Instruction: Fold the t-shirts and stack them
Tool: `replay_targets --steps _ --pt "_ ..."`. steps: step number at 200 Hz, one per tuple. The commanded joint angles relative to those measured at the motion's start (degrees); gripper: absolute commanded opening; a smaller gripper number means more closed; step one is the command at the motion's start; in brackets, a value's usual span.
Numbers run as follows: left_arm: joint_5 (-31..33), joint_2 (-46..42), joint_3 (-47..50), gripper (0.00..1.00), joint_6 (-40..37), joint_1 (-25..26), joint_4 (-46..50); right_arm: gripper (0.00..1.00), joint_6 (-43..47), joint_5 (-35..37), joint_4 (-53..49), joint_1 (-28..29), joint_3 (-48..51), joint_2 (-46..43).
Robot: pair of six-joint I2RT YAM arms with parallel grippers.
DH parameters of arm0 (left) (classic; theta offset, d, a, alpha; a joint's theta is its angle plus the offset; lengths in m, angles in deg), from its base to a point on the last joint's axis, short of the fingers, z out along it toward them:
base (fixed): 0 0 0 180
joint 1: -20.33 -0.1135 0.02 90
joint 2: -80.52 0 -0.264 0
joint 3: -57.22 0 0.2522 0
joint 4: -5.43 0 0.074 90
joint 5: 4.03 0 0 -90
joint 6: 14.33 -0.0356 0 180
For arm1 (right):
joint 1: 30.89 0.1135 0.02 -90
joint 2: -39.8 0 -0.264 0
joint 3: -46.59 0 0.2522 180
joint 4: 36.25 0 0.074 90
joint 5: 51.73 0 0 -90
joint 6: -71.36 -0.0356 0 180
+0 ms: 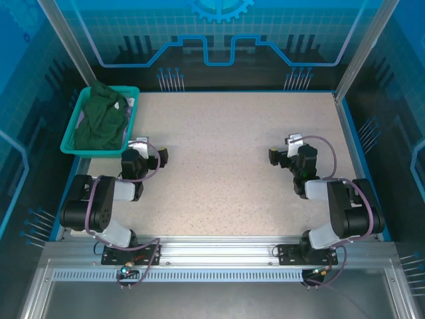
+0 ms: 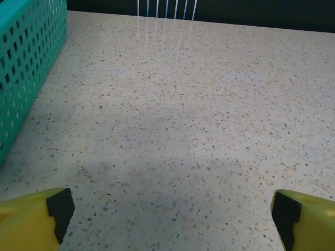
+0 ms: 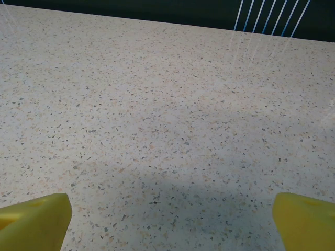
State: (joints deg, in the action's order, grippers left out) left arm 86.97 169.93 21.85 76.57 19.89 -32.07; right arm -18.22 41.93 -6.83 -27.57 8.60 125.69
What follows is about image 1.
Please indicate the dark green t-shirt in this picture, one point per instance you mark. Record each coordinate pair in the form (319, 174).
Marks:
(99, 116)

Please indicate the teal plastic basket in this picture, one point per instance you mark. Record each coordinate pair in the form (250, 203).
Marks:
(99, 153)

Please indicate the purple t-shirt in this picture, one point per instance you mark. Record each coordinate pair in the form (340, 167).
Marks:
(130, 108)

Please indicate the small connector with green light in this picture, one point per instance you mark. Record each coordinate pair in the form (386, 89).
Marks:
(125, 270)
(320, 272)

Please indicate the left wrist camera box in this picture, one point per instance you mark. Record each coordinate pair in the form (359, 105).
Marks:
(141, 148)

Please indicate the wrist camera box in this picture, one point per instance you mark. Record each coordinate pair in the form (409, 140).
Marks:
(141, 148)
(295, 146)

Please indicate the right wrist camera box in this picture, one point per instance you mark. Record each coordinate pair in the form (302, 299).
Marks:
(295, 146)

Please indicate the aluminium table side rail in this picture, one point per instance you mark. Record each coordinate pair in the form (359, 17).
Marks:
(348, 139)

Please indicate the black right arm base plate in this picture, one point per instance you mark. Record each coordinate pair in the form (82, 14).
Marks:
(285, 256)

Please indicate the aluminium mounting rail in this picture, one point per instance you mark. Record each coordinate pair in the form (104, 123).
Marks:
(216, 249)

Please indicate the aluminium frame post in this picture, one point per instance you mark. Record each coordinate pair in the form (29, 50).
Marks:
(71, 43)
(362, 50)

